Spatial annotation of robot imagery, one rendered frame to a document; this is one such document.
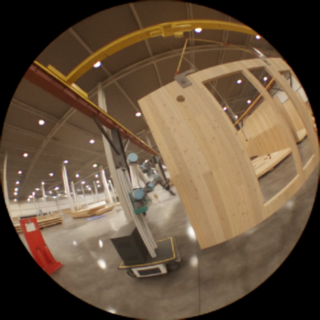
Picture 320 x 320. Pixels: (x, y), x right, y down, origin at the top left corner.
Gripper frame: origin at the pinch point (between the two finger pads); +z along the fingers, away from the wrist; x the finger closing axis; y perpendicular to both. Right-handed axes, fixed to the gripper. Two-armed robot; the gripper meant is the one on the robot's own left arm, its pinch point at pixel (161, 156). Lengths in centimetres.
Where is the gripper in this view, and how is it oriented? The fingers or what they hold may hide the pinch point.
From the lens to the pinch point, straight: 166.2
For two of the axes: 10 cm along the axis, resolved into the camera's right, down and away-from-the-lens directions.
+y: 3.0, 0.8, 9.5
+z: 8.7, -4.3, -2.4
